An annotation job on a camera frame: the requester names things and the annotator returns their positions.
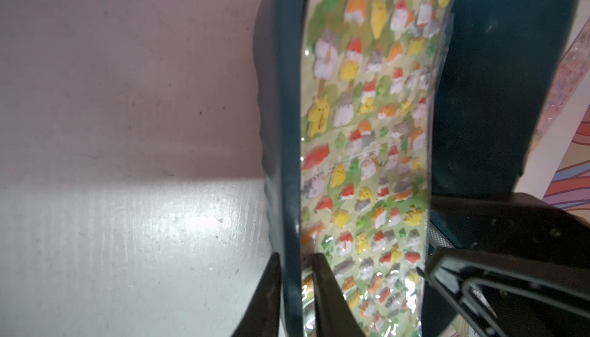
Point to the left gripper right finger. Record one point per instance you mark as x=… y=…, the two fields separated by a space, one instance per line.
x=333 y=315

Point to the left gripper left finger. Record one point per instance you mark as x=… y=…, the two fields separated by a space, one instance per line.
x=262 y=316

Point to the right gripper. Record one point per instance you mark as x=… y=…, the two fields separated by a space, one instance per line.
x=507 y=265

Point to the pink sticker sheet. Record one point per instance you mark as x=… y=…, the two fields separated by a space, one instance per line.
x=571 y=71

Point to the teal storage box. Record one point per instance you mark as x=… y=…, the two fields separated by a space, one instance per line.
x=500 y=61

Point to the green animal sticker sheet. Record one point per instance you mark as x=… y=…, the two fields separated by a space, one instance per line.
x=369 y=70

